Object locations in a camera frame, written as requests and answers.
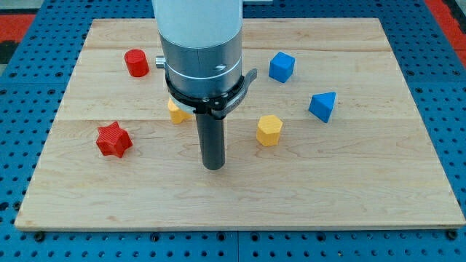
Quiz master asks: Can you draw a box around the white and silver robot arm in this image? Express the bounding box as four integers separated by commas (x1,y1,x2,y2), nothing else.
152,0,242,98

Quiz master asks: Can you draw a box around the light wooden board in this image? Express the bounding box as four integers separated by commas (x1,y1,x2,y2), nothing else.
15,18,465,231

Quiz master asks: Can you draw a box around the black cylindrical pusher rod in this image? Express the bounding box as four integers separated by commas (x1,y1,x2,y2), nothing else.
196,114,225,170

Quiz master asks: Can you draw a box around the yellow hexagon block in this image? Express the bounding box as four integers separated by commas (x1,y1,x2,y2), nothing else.
256,115,283,146

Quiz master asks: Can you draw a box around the yellow block behind rod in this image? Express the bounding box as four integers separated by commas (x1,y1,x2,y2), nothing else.
167,98,192,124

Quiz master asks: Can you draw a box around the blue cube block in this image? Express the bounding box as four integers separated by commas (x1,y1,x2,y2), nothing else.
269,52,296,83

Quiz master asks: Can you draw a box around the blue triangular prism block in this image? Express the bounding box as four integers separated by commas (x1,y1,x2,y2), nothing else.
308,92,336,123

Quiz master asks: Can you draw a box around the red cylinder block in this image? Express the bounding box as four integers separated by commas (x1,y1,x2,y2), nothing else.
124,49,149,77

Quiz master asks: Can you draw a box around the red star block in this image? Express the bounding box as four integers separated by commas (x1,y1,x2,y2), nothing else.
96,122,133,158

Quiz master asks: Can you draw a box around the black tool clamp ring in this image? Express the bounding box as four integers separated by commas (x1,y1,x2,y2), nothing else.
165,68,258,121

